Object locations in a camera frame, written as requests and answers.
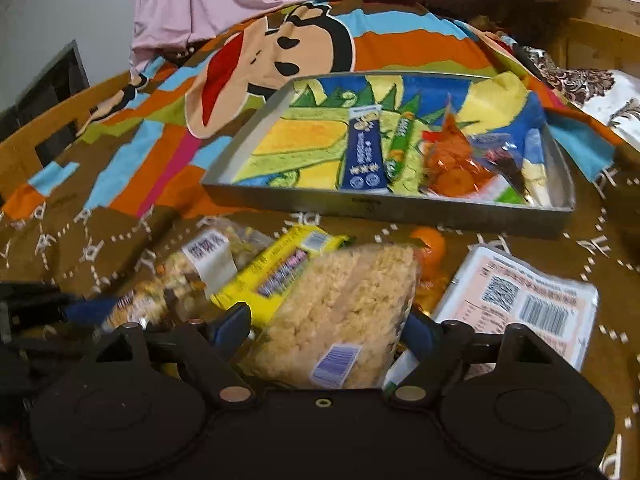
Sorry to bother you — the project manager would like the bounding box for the grey metal tray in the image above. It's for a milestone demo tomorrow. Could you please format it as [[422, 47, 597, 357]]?
[[201, 72, 574, 240]]

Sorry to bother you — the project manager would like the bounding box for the white pink barcode packet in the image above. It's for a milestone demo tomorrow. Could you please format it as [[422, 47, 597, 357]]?
[[434, 245, 599, 372]]

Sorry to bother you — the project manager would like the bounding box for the brown cartoon printed blanket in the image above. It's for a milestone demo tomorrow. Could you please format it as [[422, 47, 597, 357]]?
[[0, 0, 640, 480]]

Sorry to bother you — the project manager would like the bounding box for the wooden bed frame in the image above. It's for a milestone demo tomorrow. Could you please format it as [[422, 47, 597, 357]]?
[[0, 0, 640, 201]]

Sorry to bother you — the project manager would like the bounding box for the dark red foil snack packet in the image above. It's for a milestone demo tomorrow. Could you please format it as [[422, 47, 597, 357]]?
[[477, 131, 532, 197]]

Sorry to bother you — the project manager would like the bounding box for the small orange fruit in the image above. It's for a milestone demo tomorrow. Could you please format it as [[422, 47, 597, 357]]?
[[407, 226, 447, 281]]

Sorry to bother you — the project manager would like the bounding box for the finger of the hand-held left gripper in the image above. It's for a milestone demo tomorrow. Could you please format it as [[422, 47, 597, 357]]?
[[0, 282, 121, 332]]

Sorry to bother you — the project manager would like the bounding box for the white green snack packet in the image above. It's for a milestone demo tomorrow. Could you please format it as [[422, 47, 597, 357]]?
[[477, 176, 532, 207]]

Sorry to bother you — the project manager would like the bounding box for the puffed rice cake packet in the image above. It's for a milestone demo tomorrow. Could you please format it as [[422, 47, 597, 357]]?
[[239, 244, 420, 392]]

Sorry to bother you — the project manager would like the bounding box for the orange red snack bag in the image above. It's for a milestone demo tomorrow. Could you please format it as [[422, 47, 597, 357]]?
[[421, 112, 497, 197]]

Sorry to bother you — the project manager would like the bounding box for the white brown floral quilt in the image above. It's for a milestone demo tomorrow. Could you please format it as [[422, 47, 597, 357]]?
[[515, 46, 640, 147]]

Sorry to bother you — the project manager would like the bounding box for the blue snack packet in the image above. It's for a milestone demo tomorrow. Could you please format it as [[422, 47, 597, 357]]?
[[339, 106, 387, 192]]

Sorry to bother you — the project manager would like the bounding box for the yellow snack packet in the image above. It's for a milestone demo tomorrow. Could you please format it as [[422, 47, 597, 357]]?
[[210, 225, 351, 328]]

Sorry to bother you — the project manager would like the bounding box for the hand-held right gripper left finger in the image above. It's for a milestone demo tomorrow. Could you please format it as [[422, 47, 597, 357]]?
[[95, 302, 258, 408]]

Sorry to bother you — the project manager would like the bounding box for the clear mixed nut bar packet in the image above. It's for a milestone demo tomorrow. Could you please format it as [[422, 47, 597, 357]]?
[[102, 219, 273, 332]]

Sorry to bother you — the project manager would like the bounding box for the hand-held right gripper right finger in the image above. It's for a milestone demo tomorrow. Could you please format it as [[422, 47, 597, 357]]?
[[387, 306, 543, 408]]

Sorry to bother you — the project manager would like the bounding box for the dark window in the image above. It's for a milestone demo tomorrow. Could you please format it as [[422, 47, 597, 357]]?
[[0, 39, 92, 161]]

